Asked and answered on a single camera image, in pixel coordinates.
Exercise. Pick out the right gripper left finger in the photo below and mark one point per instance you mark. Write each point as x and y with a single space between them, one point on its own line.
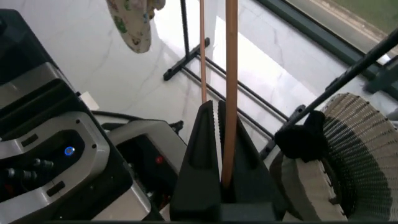
196 180

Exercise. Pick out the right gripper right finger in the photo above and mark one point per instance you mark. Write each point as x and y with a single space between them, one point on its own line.
252 180

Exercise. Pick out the pink clothes hanger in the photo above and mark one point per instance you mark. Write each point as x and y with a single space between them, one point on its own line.
231 93

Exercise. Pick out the cream printed shorts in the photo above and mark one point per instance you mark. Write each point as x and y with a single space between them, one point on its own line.
133 28

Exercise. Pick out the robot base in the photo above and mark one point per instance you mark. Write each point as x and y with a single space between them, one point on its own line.
62 124

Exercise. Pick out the white laundry basket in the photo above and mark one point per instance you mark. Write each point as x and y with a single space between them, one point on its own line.
357 130

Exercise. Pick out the black clothes rack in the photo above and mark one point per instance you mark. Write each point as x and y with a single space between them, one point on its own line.
186 60

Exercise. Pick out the black garment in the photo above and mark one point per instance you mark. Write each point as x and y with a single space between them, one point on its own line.
298 140

